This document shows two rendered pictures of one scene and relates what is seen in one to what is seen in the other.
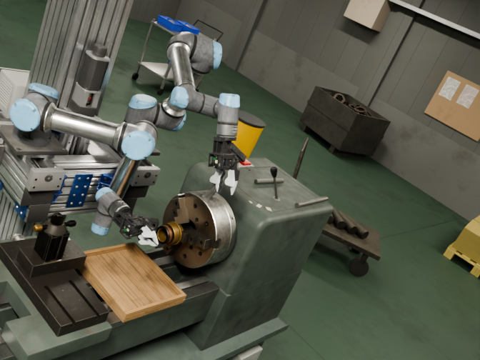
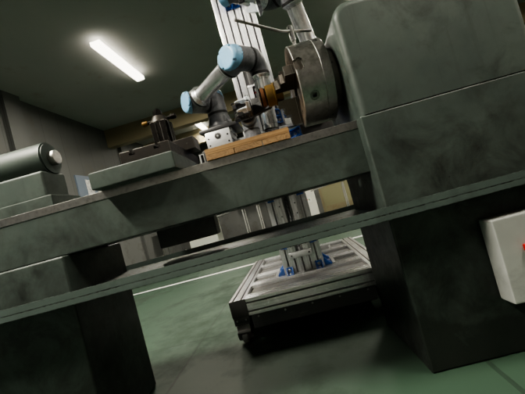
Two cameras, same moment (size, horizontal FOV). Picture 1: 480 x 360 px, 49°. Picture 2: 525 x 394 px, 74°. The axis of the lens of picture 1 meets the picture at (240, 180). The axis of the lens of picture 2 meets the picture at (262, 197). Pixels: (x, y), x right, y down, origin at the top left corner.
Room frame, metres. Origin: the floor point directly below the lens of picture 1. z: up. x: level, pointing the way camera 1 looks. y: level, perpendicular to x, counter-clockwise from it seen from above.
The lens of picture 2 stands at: (1.01, -0.94, 0.65)
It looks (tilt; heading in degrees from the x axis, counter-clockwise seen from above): 2 degrees up; 59
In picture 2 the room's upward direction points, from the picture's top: 15 degrees counter-clockwise
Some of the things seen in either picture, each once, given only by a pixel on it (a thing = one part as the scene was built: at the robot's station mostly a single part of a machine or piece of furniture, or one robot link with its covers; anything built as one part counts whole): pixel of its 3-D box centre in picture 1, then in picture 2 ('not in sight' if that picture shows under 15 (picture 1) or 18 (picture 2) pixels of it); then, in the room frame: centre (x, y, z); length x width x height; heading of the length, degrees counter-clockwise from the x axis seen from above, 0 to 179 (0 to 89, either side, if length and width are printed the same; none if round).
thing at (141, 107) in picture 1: (142, 110); not in sight; (2.35, 0.55, 1.33); 0.13 x 0.12 x 0.14; 118
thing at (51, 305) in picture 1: (51, 281); (165, 160); (1.45, 0.44, 0.95); 0.43 x 0.18 x 0.04; 56
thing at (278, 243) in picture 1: (250, 218); (406, 63); (2.31, -0.12, 1.06); 0.59 x 0.48 x 0.39; 146
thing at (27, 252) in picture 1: (52, 257); (173, 149); (1.51, 0.48, 1.00); 0.20 x 0.10 x 0.05; 146
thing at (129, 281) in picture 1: (129, 278); (251, 152); (1.73, 0.24, 0.89); 0.36 x 0.30 x 0.04; 56
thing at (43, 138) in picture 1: (34, 126); (219, 121); (1.95, 0.85, 1.21); 0.15 x 0.15 x 0.10
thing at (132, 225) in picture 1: (130, 223); (244, 112); (1.80, 0.32, 1.08); 0.12 x 0.09 x 0.08; 56
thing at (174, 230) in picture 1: (170, 233); (270, 95); (1.84, 0.17, 1.08); 0.09 x 0.09 x 0.09; 56
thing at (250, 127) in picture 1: (238, 142); not in sight; (5.64, 0.18, 0.30); 0.38 x 0.38 x 0.61
